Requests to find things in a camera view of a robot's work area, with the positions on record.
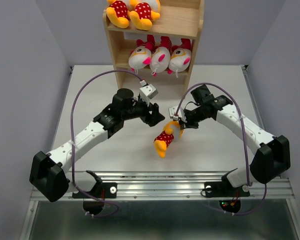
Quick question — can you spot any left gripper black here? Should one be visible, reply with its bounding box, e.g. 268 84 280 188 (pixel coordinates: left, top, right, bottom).
122 95 165 127

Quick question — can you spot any orange plush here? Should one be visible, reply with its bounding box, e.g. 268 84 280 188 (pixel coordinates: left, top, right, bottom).
153 121 184 158
106 0 131 29

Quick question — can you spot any white pink plush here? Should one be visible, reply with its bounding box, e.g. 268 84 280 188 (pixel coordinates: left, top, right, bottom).
149 36 172 77
128 34 156 74
167 38 192 78

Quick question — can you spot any orange plush facing up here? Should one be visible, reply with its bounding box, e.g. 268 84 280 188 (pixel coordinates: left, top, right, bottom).
129 0 161 31

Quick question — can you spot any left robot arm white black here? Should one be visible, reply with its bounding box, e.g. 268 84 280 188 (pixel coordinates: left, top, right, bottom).
29 84 165 202

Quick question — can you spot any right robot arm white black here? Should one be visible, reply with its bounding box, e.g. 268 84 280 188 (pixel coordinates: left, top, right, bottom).
170 82 291 198

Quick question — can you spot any wooden shelf unit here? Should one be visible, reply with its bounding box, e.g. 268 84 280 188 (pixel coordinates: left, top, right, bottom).
102 0 205 89

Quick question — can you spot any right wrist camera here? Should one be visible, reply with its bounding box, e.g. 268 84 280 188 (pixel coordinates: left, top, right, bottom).
168 106 187 123

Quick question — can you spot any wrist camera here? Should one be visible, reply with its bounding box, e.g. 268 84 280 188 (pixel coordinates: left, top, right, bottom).
168 106 187 123
139 80 158 106

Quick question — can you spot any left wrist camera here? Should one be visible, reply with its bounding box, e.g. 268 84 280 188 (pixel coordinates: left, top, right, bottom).
139 80 158 106

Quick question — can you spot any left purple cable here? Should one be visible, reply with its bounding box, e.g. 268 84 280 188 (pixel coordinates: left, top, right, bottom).
71 69 147 218

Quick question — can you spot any purple cable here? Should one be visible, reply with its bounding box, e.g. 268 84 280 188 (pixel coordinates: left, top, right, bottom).
71 69 147 218
176 82 268 216

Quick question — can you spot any aluminium mounting rail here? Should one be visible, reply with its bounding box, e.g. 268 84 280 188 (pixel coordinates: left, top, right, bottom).
29 171 296 201

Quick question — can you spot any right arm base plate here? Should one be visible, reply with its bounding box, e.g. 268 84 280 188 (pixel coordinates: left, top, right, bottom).
200 181 250 198

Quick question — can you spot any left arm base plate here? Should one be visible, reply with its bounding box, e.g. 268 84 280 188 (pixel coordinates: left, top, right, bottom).
72 182 118 199

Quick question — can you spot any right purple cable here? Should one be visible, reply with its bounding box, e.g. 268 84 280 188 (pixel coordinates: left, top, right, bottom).
176 82 268 216

